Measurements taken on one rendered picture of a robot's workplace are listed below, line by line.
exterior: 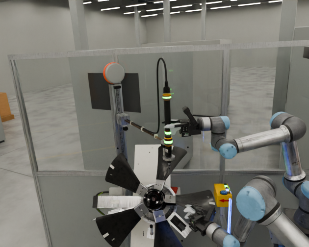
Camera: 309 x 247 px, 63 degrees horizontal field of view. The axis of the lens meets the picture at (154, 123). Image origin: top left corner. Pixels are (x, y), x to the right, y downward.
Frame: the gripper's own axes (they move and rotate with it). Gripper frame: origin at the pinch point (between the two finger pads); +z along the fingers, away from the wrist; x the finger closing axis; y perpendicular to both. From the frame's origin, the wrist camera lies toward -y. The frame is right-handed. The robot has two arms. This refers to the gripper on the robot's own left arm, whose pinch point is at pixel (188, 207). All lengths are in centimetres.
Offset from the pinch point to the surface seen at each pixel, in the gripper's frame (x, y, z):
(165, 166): -16.6, -2.0, 22.3
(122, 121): -37, 1, 69
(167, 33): -78, -640, 905
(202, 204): 1.1, -8.5, -2.7
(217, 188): 14.8, -38.6, 16.6
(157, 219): 5.4, 15.8, 8.9
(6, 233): 106, 114, 217
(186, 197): -0.5, -4.4, 6.6
